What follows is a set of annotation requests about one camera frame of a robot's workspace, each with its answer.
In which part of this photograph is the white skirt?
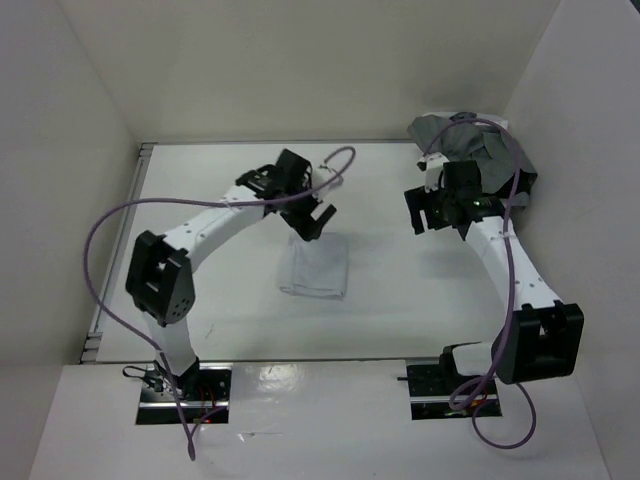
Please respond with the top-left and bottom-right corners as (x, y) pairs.
(277, 233), (349, 300)

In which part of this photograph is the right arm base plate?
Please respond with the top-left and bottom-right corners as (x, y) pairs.
(397, 357), (502, 420)

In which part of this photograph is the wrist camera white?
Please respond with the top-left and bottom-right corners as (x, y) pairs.
(417, 152), (449, 193)
(311, 165), (344, 201)

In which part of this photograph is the black garment in basket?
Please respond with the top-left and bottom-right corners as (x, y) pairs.
(496, 170), (538, 209)

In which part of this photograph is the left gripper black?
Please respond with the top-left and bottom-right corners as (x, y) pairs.
(279, 179), (335, 242)

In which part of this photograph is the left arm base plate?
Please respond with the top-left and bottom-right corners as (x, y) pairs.
(122, 365), (232, 425)

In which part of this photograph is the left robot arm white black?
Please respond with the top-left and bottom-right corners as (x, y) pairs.
(125, 149), (343, 400)

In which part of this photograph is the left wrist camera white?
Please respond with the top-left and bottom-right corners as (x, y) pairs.
(311, 165), (344, 201)

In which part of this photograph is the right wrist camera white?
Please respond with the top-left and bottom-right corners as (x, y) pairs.
(417, 152), (449, 193)

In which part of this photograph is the grey skirt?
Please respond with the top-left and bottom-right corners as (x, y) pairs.
(407, 115), (538, 197)

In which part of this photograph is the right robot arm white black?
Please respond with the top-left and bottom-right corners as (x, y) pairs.
(404, 154), (584, 384)

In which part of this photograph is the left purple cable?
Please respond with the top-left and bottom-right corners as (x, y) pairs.
(82, 146), (357, 461)

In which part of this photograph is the white laundry basket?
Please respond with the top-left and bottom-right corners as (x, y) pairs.
(422, 111), (509, 130)

